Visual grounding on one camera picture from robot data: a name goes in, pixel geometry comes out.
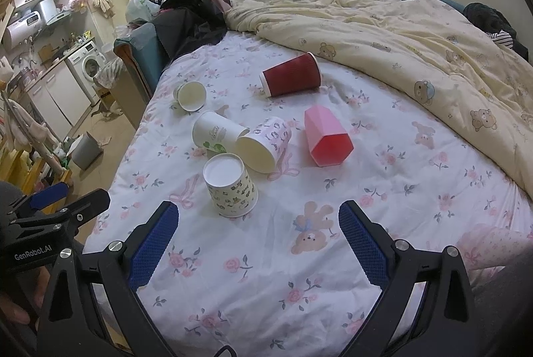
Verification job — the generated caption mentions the pink faceted plastic cup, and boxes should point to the pink faceted plastic cup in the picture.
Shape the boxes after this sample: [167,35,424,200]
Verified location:
[304,105,354,168]

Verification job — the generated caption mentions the person's left hand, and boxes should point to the person's left hand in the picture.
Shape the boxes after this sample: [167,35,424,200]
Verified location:
[1,267,51,325]

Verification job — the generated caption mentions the dark red paper cup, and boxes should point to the dark red paper cup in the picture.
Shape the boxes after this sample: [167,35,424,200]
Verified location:
[260,52,321,97]

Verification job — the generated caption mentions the cream bear print duvet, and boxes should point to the cream bear print duvet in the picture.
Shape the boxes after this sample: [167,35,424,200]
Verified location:
[225,0,532,191]

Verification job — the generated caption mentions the small white green cup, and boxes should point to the small white green cup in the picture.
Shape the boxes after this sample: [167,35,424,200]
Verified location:
[174,81,207,112]

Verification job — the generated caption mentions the cream bear pattern cup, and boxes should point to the cream bear pattern cup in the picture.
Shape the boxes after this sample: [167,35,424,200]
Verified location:
[202,153,259,218]

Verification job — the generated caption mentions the white kitchen cabinet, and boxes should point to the white kitchen cabinet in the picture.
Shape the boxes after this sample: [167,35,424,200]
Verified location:
[26,61,91,141]

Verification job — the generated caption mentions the yellow wooden chair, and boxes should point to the yellow wooden chair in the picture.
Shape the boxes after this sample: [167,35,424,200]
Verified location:
[1,146,73,194]

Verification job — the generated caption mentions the white floral bed sheet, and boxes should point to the white floral bed sheet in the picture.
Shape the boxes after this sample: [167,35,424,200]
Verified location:
[85,32,532,356]

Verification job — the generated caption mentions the white cup green leaves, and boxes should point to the white cup green leaves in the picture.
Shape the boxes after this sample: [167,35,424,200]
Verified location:
[193,111,249,153]

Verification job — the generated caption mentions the grey trash bin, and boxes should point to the grey trash bin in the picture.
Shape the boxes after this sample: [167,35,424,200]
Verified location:
[67,133,103,170]

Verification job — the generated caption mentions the dark clothes by wall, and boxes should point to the dark clothes by wall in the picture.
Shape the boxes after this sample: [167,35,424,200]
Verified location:
[462,3,529,61]

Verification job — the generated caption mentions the teal bed footboard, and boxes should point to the teal bed footboard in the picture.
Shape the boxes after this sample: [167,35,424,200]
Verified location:
[113,22,170,100]

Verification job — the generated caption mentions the white cup pink pattern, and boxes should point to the white cup pink pattern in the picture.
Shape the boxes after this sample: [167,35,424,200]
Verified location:
[236,116,292,174]

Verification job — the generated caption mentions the white water heater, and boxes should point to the white water heater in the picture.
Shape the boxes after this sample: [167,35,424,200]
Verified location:
[3,11,42,50]

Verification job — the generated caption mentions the white washing machine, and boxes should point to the white washing machine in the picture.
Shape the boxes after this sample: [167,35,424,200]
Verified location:
[65,40,108,106]

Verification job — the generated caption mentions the black clothing pile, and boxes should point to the black clothing pile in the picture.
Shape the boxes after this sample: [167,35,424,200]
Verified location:
[150,0,231,60]

